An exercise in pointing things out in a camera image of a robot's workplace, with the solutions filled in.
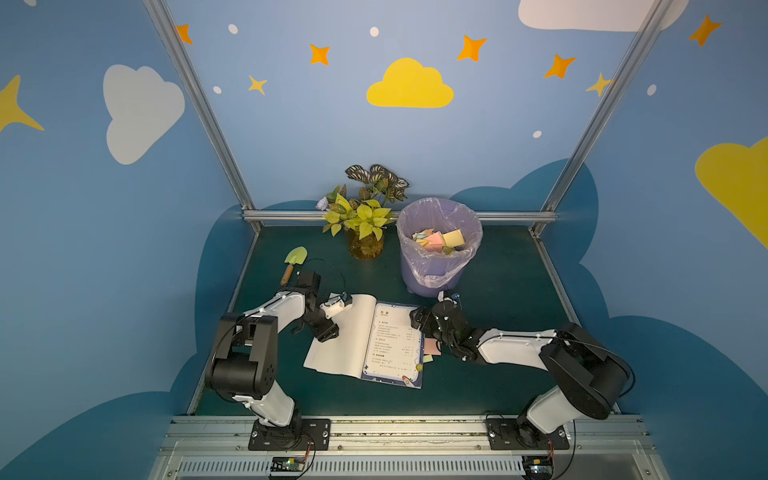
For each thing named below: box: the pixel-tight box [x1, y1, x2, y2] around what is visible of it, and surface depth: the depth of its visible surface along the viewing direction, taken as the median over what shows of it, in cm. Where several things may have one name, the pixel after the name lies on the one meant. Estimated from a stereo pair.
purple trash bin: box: [396, 197, 483, 298], surface depth 92 cm
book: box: [303, 294, 425, 389], surface depth 90 cm
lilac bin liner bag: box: [396, 197, 483, 288], surface depth 86 cm
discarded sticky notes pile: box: [412, 228, 465, 254], surface depth 100 cm
